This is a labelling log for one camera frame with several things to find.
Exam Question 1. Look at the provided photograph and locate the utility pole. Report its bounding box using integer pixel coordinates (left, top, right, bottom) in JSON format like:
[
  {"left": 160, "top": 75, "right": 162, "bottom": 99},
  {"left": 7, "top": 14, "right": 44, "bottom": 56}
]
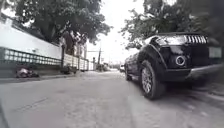
[{"left": 97, "top": 46, "right": 102, "bottom": 66}]

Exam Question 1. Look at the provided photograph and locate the grey concrete road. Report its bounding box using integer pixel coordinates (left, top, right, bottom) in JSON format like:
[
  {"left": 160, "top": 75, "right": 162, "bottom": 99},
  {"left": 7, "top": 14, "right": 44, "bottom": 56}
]
[{"left": 0, "top": 69, "right": 224, "bottom": 128}]

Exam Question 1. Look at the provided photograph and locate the large leafy tree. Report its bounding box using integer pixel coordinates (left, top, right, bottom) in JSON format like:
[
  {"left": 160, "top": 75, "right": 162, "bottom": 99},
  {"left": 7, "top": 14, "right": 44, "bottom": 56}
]
[
  {"left": 9, "top": 0, "right": 113, "bottom": 56},
  {"left": 120, "top": 0, "right": 224, "bottom": 51}
]

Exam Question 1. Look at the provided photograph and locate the black car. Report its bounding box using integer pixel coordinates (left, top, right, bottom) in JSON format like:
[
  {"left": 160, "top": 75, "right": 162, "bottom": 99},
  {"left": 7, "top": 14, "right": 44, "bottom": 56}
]
[{"left": 123, "top": 31, "right": 224, "bottom": 100}]

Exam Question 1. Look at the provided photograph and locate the grey kerb strip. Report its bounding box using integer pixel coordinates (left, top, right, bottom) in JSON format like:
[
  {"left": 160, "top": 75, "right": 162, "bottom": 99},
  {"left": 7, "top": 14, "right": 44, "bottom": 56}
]
[{"left": 0, "top": 71, "right": 81, "bottom": 84}]

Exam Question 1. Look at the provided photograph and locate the white wall with grille fence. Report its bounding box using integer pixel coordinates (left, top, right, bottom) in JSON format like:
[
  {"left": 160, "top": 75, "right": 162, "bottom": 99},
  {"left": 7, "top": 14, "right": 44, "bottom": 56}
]
[{"left": 0, "top": 16, "right": 96, "bottom": 78}]

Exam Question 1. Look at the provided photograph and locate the dark heap by wall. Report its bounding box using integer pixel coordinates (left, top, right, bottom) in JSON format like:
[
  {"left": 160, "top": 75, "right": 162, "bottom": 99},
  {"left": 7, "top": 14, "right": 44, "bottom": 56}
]
[{"left": 14, "top": 66, "right": 40, "bottom": 79}]

